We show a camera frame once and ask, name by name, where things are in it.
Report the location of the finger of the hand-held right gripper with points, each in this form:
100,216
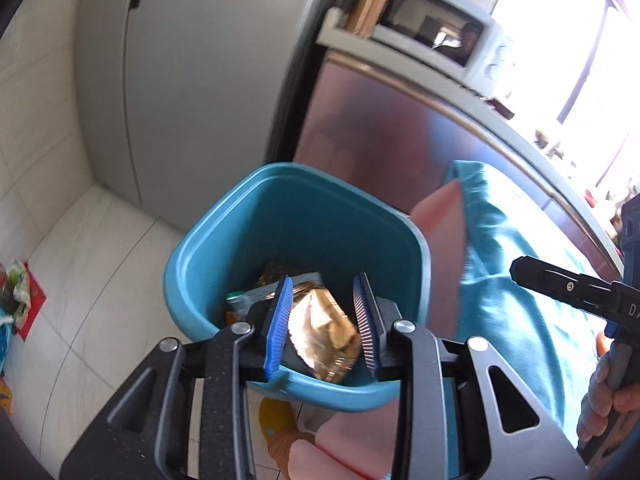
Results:
560,282

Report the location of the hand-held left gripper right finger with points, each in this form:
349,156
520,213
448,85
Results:
365,327

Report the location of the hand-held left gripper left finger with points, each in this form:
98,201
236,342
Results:
277,327

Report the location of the gold foil wrapper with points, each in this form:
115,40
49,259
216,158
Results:
320,332

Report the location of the green snack packet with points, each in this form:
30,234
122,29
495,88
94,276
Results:
237,300

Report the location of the blue plastic trash bin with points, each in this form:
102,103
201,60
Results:
320,220

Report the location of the person's right hand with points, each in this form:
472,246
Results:
597,410

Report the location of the grey blue packet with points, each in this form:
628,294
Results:
300,280

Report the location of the brown wrapper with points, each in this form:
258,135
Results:
272,272

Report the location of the person's light blue shirt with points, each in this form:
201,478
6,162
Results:
505,270

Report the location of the orange slipper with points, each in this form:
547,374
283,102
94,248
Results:
282,455

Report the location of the kitchen counter cabinet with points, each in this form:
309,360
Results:
380,125

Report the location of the red paper sheet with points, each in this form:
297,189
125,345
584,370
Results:
34,305

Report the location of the white microwave oven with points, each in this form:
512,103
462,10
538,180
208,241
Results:
475,45

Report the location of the grey refrigerator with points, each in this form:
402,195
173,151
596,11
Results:
200,85

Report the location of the clear plastic bag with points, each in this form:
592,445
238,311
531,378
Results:
15,290

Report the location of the teal plastic rack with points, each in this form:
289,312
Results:
5,342

